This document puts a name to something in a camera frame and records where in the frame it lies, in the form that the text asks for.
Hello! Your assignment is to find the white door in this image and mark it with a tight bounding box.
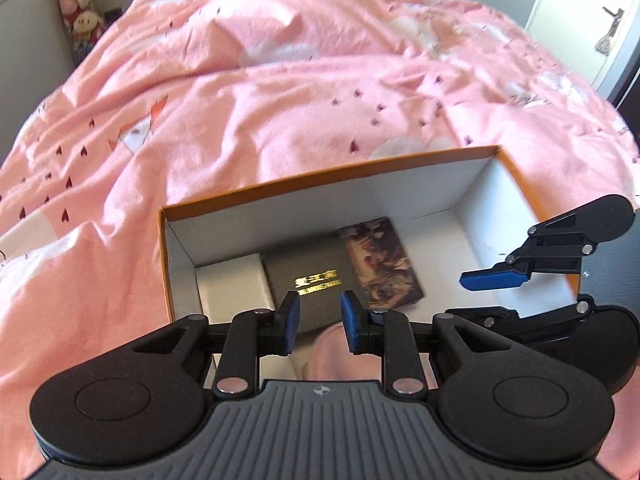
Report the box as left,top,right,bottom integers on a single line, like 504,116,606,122
525,0,639,96

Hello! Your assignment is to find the pink plush pouch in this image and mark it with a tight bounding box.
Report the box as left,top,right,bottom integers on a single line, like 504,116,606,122
290,323,382,382

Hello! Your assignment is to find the illustrated card box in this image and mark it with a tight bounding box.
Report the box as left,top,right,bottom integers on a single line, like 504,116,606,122
337,218,424,309

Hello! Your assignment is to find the black door handle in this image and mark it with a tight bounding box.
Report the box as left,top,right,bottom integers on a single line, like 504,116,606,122
594,6,625,56

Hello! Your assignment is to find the orange cardboard box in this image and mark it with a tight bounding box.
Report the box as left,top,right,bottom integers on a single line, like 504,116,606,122
160,146,575,380

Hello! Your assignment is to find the black box gold lettering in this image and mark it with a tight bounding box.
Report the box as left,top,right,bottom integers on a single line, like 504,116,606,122
262,234,368,334

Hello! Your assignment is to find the hanging stuffed toy column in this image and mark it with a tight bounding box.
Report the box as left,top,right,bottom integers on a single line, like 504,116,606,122
58,0,106,65

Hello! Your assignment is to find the wall power socket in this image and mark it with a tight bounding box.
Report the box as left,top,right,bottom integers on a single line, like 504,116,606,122
104,6,122,23

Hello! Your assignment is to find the pink patterned duvet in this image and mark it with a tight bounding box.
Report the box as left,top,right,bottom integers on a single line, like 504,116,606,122
1,0,639,479

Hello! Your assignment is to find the white small box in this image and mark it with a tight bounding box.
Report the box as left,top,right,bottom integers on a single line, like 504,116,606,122
196,254,276,324

